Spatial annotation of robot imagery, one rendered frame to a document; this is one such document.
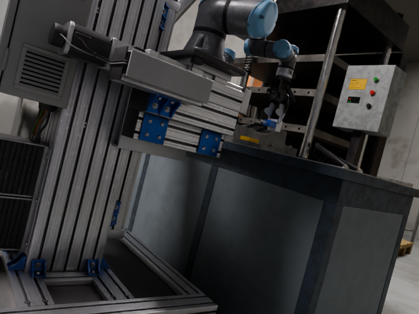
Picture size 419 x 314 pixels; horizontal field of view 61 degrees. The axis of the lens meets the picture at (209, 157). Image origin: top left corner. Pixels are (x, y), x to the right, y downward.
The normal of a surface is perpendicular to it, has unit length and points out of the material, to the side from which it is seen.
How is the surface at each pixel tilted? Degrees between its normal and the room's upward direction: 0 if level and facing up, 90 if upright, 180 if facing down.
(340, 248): 90
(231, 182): 90
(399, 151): 90
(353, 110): 90
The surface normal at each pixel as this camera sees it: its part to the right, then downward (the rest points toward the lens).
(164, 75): 0.59, 0.18
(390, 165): -0.77, -0.18
